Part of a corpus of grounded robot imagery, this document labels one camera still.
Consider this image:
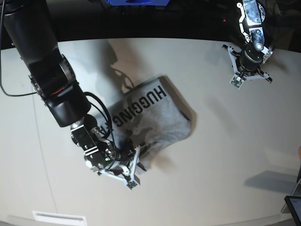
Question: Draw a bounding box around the tablet with black frame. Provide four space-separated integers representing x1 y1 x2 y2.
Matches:
285 196 301 226

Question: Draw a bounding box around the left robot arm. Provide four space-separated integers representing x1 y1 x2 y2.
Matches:
222 0 274 89

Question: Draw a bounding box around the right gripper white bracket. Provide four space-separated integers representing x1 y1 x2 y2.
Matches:
97 142 147 190

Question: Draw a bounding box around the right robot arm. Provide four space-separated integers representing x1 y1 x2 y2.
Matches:
0 0 141 189

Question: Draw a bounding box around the white label strip on table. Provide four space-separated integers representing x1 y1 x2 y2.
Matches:
32 211 87 226

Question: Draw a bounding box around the grey T-shirt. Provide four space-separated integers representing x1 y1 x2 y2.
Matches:
108 76 192 170

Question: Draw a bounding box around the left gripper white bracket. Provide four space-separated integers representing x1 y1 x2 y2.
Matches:
222 44 273 89

